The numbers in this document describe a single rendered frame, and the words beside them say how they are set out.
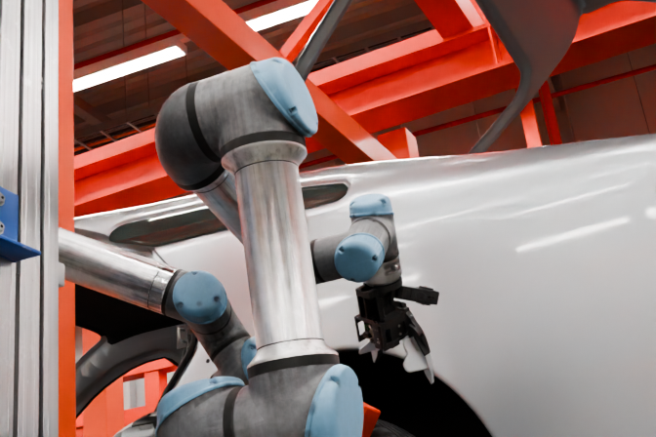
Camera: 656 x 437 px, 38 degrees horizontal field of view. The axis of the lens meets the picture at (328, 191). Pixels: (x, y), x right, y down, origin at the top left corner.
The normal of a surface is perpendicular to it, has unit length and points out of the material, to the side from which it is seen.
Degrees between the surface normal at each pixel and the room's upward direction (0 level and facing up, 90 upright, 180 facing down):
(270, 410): 90
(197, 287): 90
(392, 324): 119
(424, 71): 90
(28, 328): 90
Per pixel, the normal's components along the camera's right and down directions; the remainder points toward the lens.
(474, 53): -0.44, -0.31
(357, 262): -0.23, 0.33
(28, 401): 0.92, -0.25
